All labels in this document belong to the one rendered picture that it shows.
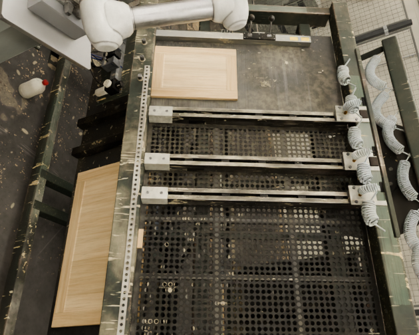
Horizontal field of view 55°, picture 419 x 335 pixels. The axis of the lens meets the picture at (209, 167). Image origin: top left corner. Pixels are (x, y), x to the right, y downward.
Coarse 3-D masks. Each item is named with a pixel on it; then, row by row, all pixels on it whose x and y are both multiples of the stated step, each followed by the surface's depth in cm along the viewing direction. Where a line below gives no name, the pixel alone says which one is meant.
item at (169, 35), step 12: (156, 36) 242; (168, 36) 242; (180, 36) 243; (192, 36) 243; (204, 36) 244; (216, 36) 244; (228, 36) 245; (240, 36) 245; (276, 36) 247; (288, 36) 247; (300, 36) 248
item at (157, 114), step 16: (160, 112) 212; (176, 112) 216; (192, 112) 214; (208, 112) 216; (224, 112) 215; (240, 112) 215; (256, 112) 216; (272, 112) 216; (288, 112) 217; (304, 112) 217; (320, 112) 218; (336, 112) 214; (336, 128) 222
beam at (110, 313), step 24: (144, 0) 254; (144, 48) 235; (144, 96) 219; (144, 144) 205; (120, 168) 198; (120, 192) 192; (120, 216) 187; (120, 240) 182; (120, 264) 177; (120, 288) 172
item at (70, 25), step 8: (32, 0) 174; (40, 0) 171; (48, 0) 174; (56, 0) 178; (32, 8) 175; (40, 8) 175; (48, 8) 175; (56, 8) 177; (40, 16) 180; (48, 16) 180; (56, 16) 181; (64, 16) 181; (72, 16) 186; (56, 24) 186; (64, 24) 186; (72, 24) 187; (80, 24) 190; (64, 32) 192; (72, 32) 192; (80, 32) 193
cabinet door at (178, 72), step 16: (160, 48) 240; (176, 48) 241; (192, 48) 241; (208, 48) 242; (160, 64) 234; (176, 64) 235; (192, 64) 236; (208, 64) 236; (224, 64) 237; (160, 80) 229; (176, 80) 230; (192, 80) 230; (208, 80) 231; (224, 80) 232; (160, 96) 224; (176, 96) 224; (192, 96) 225; (208, 96) 225; (224, 96) 226
